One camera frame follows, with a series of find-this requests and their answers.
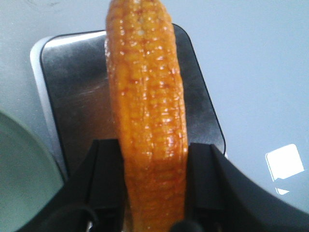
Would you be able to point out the left gripper black right claw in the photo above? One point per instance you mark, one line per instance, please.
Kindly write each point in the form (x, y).
(220, 198)

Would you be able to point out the orange corn cob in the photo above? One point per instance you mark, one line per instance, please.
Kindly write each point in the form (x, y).
(147, 99)

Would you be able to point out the pale green plate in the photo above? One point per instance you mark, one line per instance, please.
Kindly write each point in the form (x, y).
(29, 176)

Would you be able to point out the left gripper black left claw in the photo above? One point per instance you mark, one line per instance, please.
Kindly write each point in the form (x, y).
(93, 199)

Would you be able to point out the digital kitchen scale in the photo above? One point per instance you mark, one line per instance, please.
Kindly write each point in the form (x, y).
(73, 87)

